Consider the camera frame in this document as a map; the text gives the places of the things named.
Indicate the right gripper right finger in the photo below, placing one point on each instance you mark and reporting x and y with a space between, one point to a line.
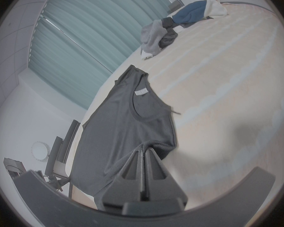
163 190

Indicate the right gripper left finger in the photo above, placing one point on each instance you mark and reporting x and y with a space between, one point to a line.
123 190

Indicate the black T-shirt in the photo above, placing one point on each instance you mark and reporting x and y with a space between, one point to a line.
123 126

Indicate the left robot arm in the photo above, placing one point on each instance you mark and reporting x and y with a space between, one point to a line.
58 182

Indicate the bed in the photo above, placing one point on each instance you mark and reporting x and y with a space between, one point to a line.
227 79

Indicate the pile of clothes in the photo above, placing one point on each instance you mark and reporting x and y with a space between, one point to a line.
153 36

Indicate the round white framed mirror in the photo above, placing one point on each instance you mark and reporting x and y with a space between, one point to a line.
40 150

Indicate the blue-green curtain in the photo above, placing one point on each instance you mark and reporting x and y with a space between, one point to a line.
97 15
61 67

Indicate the grey bedside table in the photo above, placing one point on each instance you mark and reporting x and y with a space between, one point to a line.
174 7

